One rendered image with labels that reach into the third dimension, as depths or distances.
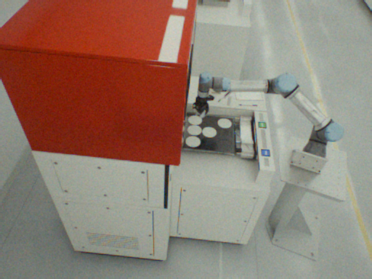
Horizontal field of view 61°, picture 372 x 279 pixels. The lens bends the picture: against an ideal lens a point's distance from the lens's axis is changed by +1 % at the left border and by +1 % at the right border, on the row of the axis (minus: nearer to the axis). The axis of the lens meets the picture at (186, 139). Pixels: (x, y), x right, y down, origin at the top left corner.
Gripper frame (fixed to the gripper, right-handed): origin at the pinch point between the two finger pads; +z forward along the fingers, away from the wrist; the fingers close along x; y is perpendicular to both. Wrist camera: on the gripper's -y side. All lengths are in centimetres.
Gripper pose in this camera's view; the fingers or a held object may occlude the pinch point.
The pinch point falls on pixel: (202, 115)
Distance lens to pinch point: 220.0
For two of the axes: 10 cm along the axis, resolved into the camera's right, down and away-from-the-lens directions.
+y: -6.7, 5.1, -5.4
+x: 7.4, 5.1, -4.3
